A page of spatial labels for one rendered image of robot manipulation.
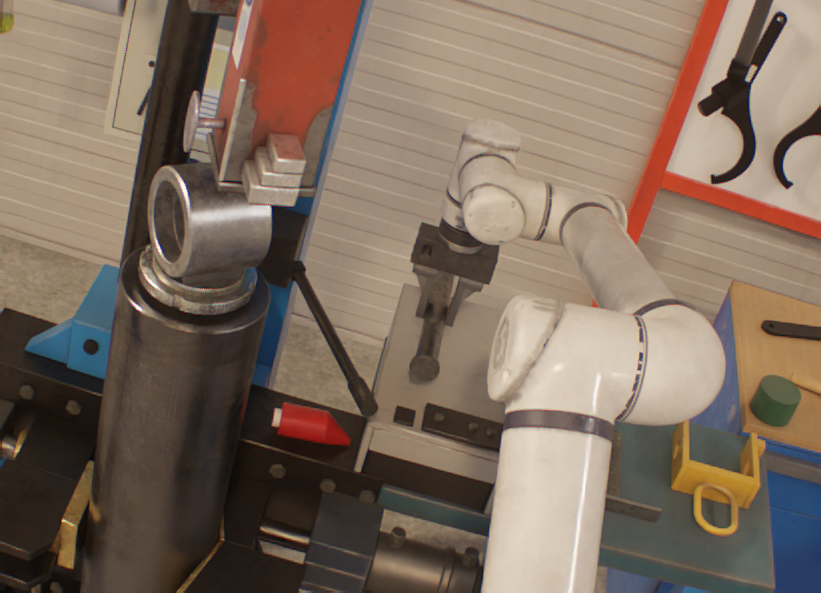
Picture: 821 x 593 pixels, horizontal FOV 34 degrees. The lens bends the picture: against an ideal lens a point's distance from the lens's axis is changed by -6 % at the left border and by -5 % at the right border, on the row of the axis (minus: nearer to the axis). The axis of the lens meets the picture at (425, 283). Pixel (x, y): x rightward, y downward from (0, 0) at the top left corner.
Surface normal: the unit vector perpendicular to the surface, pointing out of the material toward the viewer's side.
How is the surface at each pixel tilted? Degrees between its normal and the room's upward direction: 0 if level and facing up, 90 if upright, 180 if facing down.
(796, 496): 90
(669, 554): 0
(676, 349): 23
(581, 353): 40
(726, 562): 0
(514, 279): 90
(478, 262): 89
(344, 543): 0
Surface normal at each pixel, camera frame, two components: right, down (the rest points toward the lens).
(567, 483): 0.10, -0.26
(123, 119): -0.12, 0.54
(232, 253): 0.48, 0.63
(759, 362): 0.25, -0.80
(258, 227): 0.55, 0.29
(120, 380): -0.70, 0.24
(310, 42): 0.26, 0.60
